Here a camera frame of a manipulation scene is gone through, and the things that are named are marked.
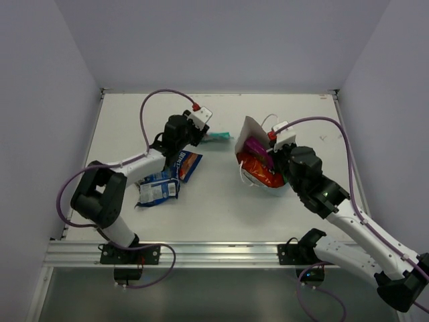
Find orange red chips bag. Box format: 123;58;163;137
237;152;285;189

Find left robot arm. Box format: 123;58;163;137
70;107;212;264

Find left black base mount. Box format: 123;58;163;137
98;244;161;266

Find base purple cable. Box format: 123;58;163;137
298;260;347;322
97;227;177;290

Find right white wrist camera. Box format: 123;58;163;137
268;121;296;152

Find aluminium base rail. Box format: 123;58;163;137
42;240;307;269

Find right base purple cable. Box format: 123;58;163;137
298;260;347;322

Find left base control box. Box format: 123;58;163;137
113;267;143;285

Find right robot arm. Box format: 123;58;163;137
270;144;428;313

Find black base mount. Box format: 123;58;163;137
277;235;322;266
98;244;161;266

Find purple snack packet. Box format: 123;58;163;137
243;136;274;170

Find light blue paper bag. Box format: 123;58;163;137
234;116;288;197

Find base control box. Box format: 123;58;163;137
113;267;143;285
296;266;325;286

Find blue Kettle chips bag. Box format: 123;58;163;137
135;168;180;207

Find blue red snack packet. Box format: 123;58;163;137
172;150;202;183

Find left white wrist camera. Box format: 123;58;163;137
188;107;212;130

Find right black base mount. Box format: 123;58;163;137
277;235;322;266

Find right base control box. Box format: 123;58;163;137
296;266;325;286

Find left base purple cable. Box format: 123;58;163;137
97;227;177;290

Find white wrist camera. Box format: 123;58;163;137
268;121;296;152
188;107;212;130

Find green red snack packet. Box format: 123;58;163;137
201;131;234;144

